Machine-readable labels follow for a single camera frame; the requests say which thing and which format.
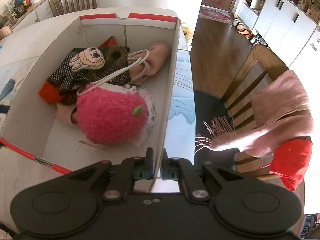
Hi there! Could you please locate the brown hair scrunchie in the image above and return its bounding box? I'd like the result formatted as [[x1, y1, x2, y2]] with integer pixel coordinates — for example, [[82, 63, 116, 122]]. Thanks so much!
[[88, 45, 130, 82]]

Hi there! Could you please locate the blue print table mat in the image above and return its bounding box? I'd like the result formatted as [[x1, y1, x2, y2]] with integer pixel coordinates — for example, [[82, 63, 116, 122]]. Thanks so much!
[[150, 26, 197, 193]]

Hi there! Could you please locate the wooden chair at wall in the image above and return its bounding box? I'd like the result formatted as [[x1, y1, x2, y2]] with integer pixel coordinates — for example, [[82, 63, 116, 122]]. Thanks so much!
[[49, 0, 97, 16]]

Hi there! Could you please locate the cartoon print face mask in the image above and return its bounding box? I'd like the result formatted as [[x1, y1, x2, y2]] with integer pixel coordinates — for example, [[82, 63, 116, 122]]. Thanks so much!
[[129, 87, 158, 147]]

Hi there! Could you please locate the yellow plastic bag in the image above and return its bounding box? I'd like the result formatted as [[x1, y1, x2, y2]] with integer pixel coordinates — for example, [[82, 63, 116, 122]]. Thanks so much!
[[181, 23, 194, 43]]

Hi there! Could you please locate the red patterned doormat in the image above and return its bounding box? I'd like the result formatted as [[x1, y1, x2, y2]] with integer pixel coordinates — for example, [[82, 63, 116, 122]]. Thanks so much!
[[199, 5, 233, 25]]

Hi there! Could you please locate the low white sideboard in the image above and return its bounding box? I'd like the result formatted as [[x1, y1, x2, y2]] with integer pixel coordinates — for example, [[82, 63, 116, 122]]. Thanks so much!
[[1, 0, 54, 40]]

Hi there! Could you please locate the red cloth on chair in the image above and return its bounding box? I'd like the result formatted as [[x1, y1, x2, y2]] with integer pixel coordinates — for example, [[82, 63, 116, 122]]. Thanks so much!
[[259, 136, 313, 192]]

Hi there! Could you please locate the white charging cable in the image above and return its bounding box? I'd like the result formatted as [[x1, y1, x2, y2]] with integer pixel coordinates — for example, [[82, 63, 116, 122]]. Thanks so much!
[[76, 49, 150, 97]]

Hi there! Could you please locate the white cabinet with shelves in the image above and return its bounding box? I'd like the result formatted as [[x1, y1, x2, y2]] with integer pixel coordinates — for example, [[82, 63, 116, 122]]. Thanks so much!
[[237, 0, 319, 66]]

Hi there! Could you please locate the pink fuzzy plush pouch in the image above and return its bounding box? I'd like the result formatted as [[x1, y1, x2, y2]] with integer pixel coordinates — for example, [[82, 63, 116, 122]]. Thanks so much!
[[76, 83, 148, 145]]

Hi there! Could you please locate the pink fringed scarf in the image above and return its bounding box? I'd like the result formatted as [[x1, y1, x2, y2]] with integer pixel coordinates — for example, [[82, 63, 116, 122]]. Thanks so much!
[[196, 70, 313, 158]]

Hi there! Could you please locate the white red cardboard box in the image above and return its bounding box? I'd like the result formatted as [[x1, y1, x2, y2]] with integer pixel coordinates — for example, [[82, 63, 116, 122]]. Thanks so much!
[[1, 9, 180, 202]]

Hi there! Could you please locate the black chair seat cushion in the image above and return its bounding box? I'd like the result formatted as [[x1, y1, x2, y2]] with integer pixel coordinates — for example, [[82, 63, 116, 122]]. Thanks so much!
[[194, 90, 239, 170]]

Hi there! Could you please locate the pink wool hat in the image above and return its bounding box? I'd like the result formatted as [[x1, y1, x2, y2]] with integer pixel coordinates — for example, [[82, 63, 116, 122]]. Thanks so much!
[[129, 43, 170, 86]]

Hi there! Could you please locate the cartoon face plush charm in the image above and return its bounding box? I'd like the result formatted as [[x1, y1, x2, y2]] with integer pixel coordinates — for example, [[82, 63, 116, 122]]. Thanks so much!
[[69, 47, 105, 73]]

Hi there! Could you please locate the orange red cloth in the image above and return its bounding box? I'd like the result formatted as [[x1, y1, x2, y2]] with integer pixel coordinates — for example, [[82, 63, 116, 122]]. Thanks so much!
[[38, 36, 118, 106]]

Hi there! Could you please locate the wooden chair with scarf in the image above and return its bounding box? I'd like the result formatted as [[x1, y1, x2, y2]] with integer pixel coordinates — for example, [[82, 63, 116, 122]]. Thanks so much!
[[221, 43, 311, 181]]

